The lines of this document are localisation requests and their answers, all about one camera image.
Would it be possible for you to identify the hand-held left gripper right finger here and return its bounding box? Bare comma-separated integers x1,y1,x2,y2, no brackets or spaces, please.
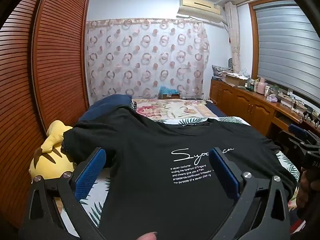
209,147,292,240

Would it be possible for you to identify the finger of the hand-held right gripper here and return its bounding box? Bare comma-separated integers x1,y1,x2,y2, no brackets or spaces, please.
289,124,320,141
279,131,308,156

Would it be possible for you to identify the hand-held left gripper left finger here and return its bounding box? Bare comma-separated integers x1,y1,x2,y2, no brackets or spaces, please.
20,147,107,240

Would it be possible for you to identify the black printed t-shirt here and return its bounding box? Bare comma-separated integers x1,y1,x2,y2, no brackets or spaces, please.
61,107,298,240

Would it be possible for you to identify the person's right hand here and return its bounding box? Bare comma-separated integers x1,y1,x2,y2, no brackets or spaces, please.
296,169,320,211

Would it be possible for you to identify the leaf print blanket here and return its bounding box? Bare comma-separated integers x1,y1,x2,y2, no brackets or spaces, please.
56,116,300,230

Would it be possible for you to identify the yellow plush toy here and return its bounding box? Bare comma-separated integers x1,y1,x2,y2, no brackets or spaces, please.
28,120,78,183

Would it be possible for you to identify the pink bottle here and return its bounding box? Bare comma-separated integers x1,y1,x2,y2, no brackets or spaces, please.
257,77,266,95

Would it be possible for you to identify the wooden sideboard cabinet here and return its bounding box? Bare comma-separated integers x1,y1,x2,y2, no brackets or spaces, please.
209,78,320,140

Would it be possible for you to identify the navy bed sheet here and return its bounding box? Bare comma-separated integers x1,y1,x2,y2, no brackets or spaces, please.
205,100,227,118

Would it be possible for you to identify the open cardboard box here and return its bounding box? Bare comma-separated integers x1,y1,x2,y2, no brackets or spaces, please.
225,73,248,87

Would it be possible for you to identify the floral blanket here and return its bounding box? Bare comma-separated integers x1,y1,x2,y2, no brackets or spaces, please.
131,99,213,125

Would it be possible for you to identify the small cardboard box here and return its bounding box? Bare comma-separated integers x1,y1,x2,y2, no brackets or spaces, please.
158,93,181,100

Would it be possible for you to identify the light blue cloth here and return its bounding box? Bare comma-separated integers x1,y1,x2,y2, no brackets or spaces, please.
160,85,179,95

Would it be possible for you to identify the beige window curtain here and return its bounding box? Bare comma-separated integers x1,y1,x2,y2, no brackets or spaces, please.
224,1,242,73

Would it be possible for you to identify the wooden louvered wardrobe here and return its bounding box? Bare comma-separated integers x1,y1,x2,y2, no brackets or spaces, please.
0,0,91,230

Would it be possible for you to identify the ring patterned sheer curtain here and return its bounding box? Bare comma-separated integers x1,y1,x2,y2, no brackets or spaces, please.
86,19,210,100

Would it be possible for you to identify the beige wall air conditioner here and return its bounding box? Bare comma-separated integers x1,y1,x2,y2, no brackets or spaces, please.
177,0,225,23

